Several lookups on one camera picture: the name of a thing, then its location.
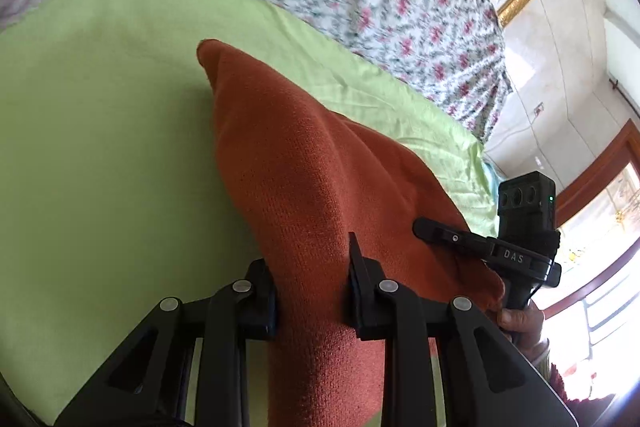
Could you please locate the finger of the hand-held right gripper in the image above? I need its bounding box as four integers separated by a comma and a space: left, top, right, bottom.
412, 217, 497, 259

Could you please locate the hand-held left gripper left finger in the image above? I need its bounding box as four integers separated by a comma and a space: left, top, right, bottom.
52, 259, 279, 427

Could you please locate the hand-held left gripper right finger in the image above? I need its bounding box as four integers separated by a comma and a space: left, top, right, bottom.
347, 232, 577, 427

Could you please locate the orange knit sweater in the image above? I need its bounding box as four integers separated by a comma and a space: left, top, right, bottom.
196, 39, 506, 427

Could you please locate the person's right hand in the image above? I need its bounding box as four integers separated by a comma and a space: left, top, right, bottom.
496, 299, 547, 349

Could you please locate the dark curtain rod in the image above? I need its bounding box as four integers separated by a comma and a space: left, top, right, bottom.
607, 76, 640, 120

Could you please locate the light green bed sheet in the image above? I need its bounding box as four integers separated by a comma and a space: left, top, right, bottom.
0, 0, 502, 426

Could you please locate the wooden door frame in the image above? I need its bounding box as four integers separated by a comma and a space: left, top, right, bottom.
542, 118, 640, 314

